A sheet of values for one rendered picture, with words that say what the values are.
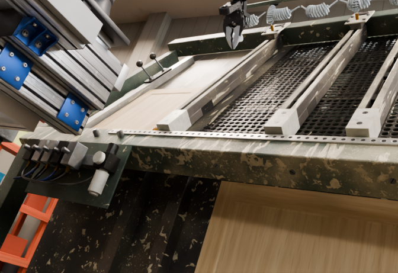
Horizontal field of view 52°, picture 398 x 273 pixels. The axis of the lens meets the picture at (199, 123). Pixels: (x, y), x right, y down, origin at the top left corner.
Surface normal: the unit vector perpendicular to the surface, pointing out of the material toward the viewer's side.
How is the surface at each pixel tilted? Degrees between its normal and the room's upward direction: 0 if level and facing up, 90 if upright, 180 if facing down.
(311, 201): 90
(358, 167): 146
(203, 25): 90
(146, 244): 90
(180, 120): 90
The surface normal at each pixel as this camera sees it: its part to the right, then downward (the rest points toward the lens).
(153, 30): -0.43, -0.48
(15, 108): 0.85, 0.06
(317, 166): -0.53, 0.46
